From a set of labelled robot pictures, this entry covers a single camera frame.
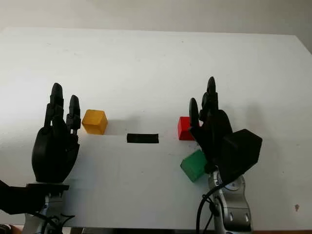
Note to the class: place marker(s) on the black tape strip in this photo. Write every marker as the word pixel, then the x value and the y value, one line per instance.
pixel 142 138

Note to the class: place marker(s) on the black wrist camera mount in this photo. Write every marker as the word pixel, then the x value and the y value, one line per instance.
pixel 19 198
pixel 241 153

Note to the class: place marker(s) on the yellow wooden block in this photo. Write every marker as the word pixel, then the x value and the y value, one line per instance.
pixel 93 122

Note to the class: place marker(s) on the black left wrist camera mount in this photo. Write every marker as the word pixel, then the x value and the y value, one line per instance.
pixel 19 198

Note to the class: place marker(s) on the green wooden block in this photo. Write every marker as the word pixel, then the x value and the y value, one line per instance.
pixel 193 164

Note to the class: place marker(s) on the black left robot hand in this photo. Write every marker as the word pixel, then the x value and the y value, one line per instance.
pixel 54 151

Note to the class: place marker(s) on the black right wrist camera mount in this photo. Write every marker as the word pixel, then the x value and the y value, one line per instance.
pixel 241 153

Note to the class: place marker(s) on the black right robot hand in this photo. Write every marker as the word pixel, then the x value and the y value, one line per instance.
pixel 214 136

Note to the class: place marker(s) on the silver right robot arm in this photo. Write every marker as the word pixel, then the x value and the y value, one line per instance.
pixel 234 204

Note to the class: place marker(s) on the red wooden block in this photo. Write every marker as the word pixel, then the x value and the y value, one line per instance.
pixel 184 129

